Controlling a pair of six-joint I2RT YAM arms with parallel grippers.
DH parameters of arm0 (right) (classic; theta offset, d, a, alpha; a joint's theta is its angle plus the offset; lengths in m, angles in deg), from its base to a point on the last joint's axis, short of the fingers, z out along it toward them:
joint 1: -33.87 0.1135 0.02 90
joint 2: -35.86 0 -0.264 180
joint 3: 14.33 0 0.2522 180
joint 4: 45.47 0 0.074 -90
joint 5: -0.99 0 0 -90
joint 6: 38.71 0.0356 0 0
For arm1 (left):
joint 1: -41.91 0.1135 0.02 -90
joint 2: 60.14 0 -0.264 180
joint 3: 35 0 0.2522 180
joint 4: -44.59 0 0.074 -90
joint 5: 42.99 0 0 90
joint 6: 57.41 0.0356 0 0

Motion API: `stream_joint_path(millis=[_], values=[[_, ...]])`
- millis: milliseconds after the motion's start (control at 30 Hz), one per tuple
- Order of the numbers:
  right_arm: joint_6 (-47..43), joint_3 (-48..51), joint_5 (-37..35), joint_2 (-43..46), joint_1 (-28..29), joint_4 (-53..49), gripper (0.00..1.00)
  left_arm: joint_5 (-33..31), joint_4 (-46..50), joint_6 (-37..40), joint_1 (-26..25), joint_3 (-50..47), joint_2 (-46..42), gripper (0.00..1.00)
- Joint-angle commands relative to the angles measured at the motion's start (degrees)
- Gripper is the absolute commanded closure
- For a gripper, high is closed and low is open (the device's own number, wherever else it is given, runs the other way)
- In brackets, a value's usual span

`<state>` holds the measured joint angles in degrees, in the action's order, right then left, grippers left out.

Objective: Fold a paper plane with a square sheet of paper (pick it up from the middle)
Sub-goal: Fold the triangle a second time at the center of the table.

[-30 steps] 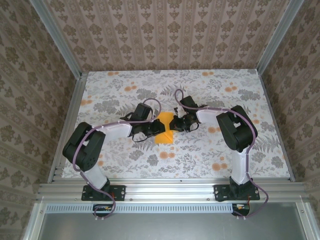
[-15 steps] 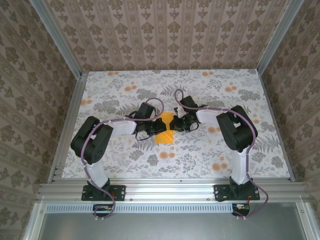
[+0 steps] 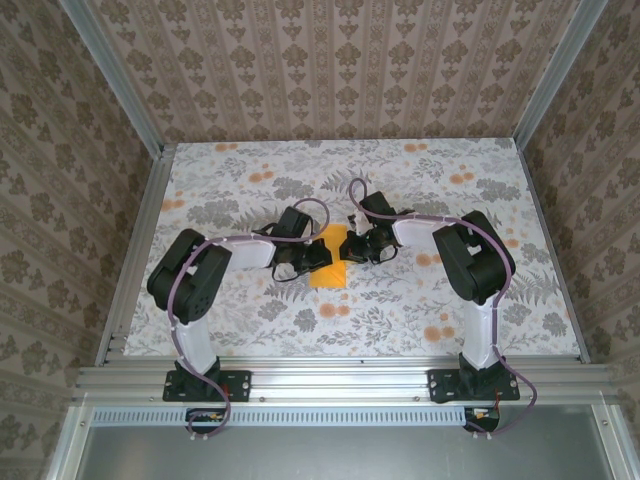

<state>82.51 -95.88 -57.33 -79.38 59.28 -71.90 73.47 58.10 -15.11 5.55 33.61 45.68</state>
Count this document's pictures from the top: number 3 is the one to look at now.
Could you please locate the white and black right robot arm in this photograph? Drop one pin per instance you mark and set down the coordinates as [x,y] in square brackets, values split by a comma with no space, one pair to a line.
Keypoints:
[480,340]

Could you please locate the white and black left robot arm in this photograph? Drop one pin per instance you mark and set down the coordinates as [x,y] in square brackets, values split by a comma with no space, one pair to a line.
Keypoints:
[195,345]

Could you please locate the floral patterned table cover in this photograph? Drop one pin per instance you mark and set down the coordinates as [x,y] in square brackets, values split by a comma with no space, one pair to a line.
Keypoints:
[350,325]

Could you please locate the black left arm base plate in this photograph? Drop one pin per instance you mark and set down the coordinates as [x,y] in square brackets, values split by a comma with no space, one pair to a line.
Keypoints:
[240,385]

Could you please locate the aluminium corner post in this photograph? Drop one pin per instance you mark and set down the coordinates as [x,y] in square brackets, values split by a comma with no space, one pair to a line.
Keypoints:
[116,75]
[555,75]

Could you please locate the aluminium side rail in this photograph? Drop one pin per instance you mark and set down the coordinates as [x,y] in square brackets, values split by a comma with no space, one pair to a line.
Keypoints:
[148,200]
[552,250]

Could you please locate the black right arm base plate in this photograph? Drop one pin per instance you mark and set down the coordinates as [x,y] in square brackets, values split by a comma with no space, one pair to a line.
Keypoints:
[440,385]

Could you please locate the grey sheet metal panel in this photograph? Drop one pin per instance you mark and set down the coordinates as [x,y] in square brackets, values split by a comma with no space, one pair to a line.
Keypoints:
[325,455]

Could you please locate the small black connector board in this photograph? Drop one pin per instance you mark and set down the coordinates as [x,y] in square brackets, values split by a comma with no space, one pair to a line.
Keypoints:
[482,422]
[202,424]

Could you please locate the aluminium cross rail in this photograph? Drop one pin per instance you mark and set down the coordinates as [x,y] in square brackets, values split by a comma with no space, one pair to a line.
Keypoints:
[325,380]

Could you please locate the orange cloth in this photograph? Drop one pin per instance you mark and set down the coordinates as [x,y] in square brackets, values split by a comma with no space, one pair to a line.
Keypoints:
[327,279]

